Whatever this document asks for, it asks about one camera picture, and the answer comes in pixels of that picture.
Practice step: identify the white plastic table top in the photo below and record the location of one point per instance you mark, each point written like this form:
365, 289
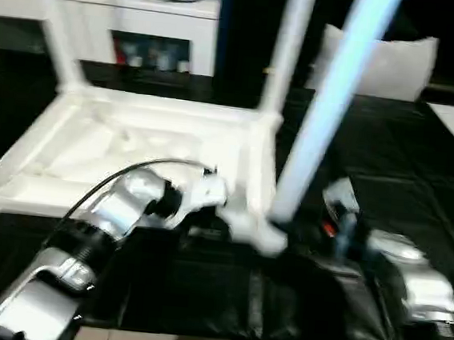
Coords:
134, 129

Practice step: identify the white plastic table leg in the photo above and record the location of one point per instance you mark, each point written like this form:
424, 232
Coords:
286, 51
329, 107
59, 29

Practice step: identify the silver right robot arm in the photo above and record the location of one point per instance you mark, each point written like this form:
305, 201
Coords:
422, 277

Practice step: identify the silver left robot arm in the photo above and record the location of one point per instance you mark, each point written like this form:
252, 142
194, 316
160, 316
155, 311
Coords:
106, 214

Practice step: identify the black floor mat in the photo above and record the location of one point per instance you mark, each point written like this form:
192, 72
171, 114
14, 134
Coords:
393, 154

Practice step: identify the grey printed cushion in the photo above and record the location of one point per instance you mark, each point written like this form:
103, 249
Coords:
390, 65

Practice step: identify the small red box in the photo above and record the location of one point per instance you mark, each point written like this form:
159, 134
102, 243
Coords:
119, 53

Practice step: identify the white glass-door cabinet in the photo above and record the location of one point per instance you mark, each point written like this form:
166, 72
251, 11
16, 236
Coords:
145, 17

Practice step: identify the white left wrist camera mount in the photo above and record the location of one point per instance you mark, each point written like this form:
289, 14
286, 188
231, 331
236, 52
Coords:
204, 194

